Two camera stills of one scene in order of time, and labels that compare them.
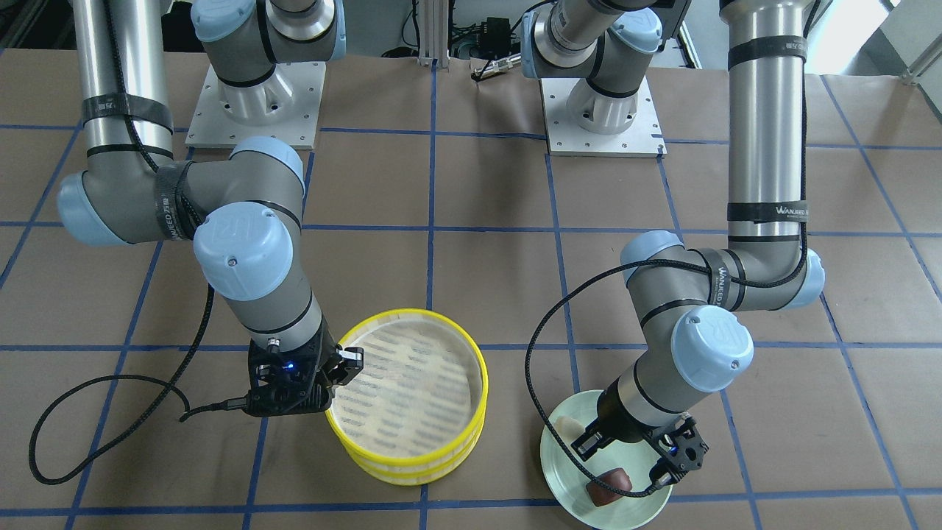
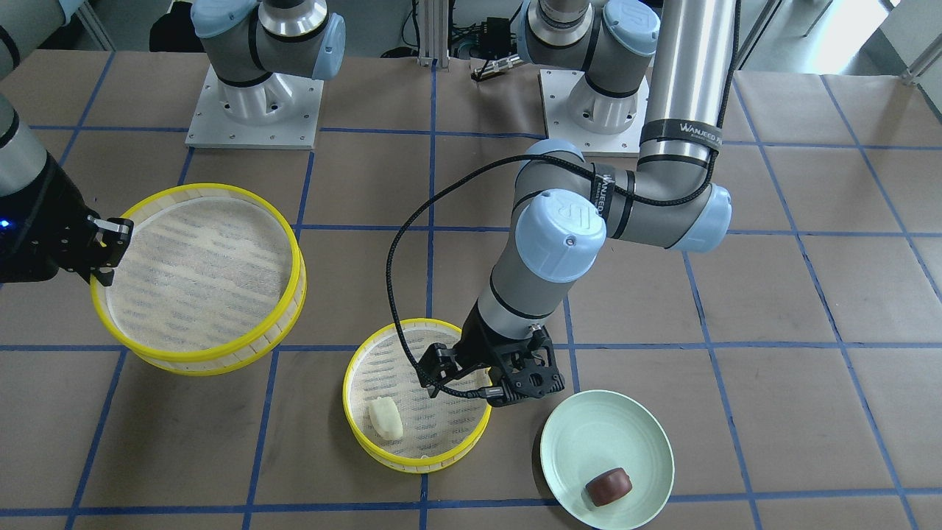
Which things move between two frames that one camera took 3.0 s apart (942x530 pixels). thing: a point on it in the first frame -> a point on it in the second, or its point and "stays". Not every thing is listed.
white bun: (568, 428) -> (385, 418)
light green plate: (569, 486) stays
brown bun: (602, 495) stays
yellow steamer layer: (419, 475) -> (438, 432)
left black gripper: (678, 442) -> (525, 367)
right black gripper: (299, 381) -> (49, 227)
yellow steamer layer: (419, 399) -> (215, 280)
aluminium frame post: (433, 20) stays
